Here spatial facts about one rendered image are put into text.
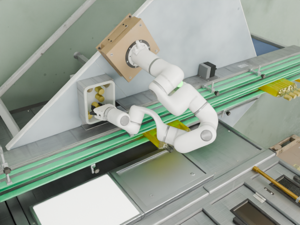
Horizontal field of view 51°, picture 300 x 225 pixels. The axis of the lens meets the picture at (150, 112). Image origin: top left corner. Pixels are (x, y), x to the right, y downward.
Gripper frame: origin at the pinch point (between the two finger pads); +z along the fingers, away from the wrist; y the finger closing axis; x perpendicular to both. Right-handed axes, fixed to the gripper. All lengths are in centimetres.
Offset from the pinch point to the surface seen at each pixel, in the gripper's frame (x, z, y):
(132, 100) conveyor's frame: -3.5, 0.7, 22.6
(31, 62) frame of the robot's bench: 22, 57, -13
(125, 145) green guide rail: -24.4, -7.4, 8.6
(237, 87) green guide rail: -19, -7, 104
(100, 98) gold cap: 4.9, -2.3, 2.0
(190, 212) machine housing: -48, -51, 15
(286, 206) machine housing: -56, -74, 58
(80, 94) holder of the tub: 9.6, -0.3, -7.8
